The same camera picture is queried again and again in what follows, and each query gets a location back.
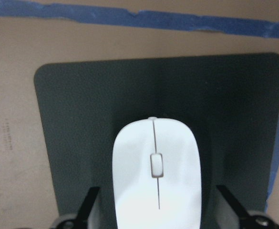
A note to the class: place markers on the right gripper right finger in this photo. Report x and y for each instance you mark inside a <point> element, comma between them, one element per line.
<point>230,214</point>

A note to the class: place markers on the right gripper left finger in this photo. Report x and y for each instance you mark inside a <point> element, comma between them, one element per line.
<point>81,220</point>

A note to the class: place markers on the white computer mouse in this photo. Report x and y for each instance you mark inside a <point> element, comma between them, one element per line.
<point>157,176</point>

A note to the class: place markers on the black mousepad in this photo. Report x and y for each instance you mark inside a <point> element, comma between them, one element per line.
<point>230,102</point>

